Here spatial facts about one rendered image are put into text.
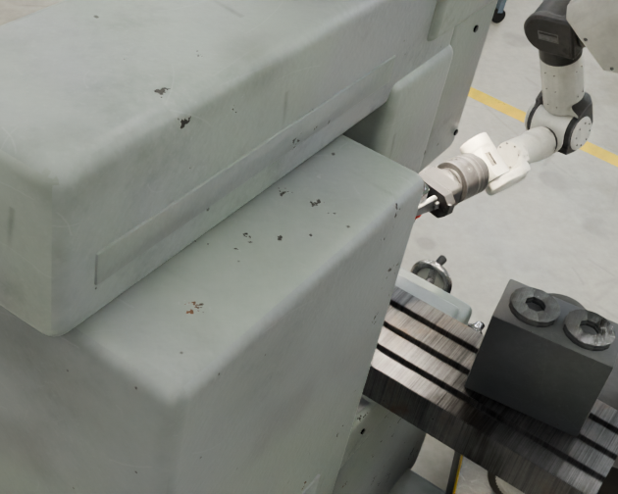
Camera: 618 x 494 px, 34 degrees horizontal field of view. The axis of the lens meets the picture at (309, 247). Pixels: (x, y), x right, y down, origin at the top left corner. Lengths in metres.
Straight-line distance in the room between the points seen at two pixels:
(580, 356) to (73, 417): 0.98
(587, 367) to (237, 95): 0.97
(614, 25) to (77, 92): 1.21
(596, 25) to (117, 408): 1.25
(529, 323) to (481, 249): 2.02
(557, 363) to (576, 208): 2.43
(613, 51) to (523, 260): 1.93
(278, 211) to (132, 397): 0.30
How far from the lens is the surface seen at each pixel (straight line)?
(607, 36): 1.95
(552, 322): 1.79
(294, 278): 1.05
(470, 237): 3.82
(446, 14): 1.39
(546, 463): 1.83
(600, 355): 1.78
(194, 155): 0.97
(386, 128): 1.38
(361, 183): 1.21
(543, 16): 2.08
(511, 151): 2.17
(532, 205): 4.11
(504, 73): 4.99
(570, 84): 2.21
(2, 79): 0.94
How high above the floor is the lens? 2.25
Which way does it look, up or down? 39 degrees down
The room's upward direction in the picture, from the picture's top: 12 degrees clockwise
